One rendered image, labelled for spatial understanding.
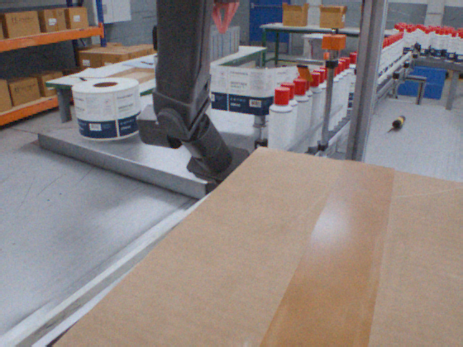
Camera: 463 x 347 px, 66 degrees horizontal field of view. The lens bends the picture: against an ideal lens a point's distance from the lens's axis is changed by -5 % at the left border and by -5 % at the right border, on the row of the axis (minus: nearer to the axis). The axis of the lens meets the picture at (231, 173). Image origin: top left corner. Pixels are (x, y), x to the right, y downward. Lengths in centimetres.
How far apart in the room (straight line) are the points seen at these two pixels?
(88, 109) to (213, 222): 89
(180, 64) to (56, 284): 44
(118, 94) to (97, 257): 53
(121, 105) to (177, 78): 67
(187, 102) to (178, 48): 8
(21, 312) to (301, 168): 50
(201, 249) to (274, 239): 5
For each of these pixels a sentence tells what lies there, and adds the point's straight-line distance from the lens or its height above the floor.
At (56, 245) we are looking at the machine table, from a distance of 81.
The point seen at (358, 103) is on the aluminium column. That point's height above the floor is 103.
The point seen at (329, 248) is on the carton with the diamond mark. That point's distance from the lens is 26.
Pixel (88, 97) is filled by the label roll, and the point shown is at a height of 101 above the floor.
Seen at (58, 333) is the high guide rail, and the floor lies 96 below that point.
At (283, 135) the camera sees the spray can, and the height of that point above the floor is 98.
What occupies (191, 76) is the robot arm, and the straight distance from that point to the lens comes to 46.
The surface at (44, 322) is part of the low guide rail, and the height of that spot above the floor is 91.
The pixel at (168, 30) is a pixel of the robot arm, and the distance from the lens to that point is 43.
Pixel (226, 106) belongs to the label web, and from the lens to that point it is 123.
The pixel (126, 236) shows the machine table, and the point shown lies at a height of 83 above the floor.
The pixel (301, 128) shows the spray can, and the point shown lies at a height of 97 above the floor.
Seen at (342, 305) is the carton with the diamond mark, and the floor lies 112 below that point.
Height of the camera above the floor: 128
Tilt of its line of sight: 26 degrees down
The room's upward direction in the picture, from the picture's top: straight up
